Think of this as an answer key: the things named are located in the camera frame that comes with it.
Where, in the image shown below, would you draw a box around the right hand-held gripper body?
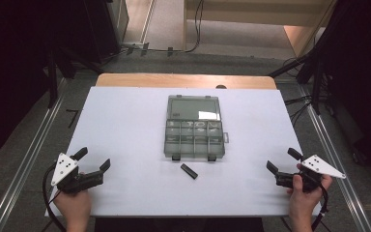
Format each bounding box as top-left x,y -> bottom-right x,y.
275,154 -> 347,193

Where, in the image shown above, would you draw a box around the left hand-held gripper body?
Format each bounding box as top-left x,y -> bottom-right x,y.
50,153 -> 105,195

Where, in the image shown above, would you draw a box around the small black bar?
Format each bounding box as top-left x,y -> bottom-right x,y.
180,162 -> 199,181

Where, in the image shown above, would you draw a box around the clear grey compartment box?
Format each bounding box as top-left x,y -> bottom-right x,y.
163,94 -> 230,162

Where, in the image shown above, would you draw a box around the person's right hand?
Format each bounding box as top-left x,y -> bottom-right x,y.
285,162 -> 333,228

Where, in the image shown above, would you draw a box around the person's left hand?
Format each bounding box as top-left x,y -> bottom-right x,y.
53,188 -> 93,230

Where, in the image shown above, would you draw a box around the white board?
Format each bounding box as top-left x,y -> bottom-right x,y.
44,86 -> 323,218

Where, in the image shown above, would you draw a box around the black stand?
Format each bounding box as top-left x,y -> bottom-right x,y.
268,47 -> 328,116
43,42 -> 104,109

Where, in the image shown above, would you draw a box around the wooden table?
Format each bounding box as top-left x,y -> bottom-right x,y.
95,72 -> 278,91

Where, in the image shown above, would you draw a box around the dark cabinet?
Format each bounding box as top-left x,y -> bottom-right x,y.
86,0 -> 130,64

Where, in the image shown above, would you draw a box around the wooden cabinet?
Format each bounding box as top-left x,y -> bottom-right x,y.
183,0 -> 339,59

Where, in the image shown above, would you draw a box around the aluminium floor rail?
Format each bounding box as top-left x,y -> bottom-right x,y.
0,78 -> 69,232
298,84 -> 371,232

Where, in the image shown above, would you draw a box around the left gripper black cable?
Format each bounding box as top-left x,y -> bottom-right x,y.
42,163 -> 68,232

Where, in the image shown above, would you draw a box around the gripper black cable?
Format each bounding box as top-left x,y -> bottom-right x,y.
42,163 -> 68,232
310,184 -> 330,232

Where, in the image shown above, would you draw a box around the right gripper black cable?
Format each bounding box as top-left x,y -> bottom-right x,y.
310,184 -> 330,232

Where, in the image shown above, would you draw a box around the black floor cables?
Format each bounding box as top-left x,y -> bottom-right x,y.
283,95 -> 318,125

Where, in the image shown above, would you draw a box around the black hanging cable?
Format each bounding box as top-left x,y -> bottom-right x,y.
148,0 -> 205,54

